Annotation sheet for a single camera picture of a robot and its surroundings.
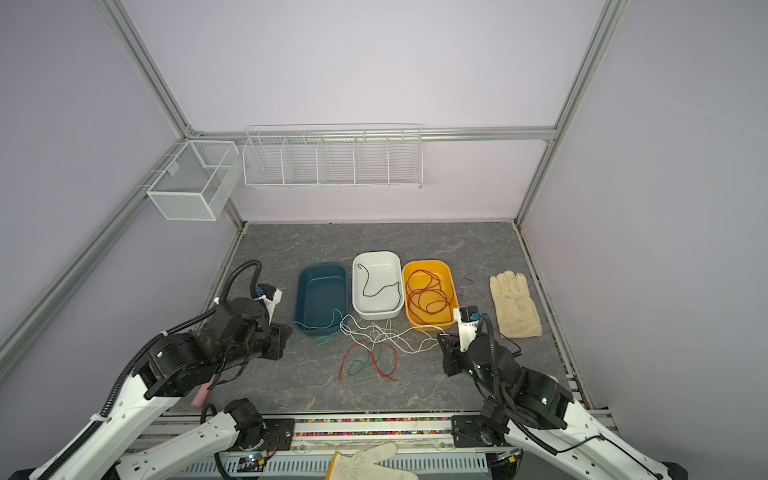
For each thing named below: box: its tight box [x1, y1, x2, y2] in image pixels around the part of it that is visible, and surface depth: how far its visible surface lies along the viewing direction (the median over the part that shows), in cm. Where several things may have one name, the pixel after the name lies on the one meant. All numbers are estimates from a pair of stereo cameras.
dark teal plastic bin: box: [295, 264, 347, 336], surface depth 101 cm
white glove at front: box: [326, 442, 419, 480], surface depth 71 cm
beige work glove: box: [490, 270, 543, 338], surface depth 101 cm
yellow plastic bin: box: [402, 260, 459, 332], surface depth 101 cm
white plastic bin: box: [352, 251, 405, 320], surface depth 101 cm
